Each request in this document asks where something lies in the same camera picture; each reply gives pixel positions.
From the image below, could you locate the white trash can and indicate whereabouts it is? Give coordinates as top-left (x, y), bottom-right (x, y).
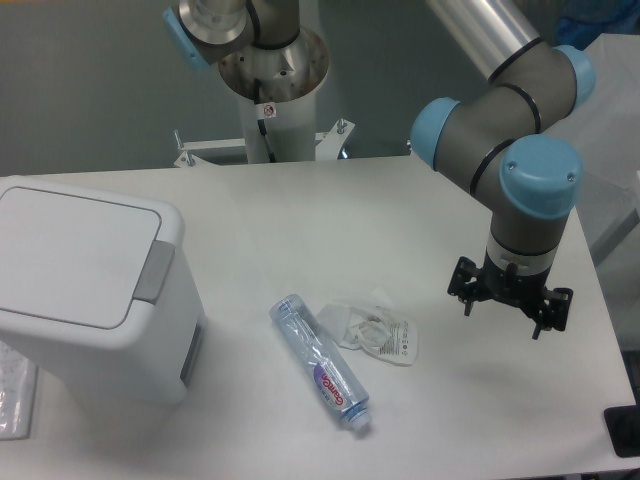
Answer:
top-left (1, 176), bottom-right (205, 404)

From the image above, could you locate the laminated paper sheet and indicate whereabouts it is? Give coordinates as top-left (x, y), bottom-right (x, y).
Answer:
top-left (1, 342), bottom-right (38, 441)

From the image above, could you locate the black device at table edge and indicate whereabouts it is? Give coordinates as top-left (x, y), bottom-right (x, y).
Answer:
top-left (604, 405), bottom-right (639, 458)

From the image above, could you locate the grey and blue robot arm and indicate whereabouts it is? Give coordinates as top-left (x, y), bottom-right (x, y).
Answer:
top-left (163, 1), bottom-right (596, 332)

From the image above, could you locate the clear plastic water bottle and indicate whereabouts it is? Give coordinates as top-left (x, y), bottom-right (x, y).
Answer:
top-left (269, 294), bottom-right (372, 433)

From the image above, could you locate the blue object in background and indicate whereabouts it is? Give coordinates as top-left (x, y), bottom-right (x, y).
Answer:
top-left (555, 1), bottom-right (639, 50)

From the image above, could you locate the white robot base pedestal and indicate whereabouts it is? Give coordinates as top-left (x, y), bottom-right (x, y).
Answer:
top-left (174, 27), bottom-right (355, 167)

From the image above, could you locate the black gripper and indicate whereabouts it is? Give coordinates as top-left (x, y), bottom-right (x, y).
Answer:
top-left (447, 245), bottom-right (573, 340)

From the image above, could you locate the clear plastic mask wrapper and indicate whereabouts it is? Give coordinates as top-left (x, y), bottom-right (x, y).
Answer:
top-left (317, 288), bottom-right (419, 367)

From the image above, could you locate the black cable on pedestal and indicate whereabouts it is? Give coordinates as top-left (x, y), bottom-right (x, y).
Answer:
top-left (252, 78), bottom-right (278, 164)

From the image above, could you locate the white trash can lid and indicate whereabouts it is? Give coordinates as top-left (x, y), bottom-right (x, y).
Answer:
top-left (1, 186), bottom-right (184, 329)

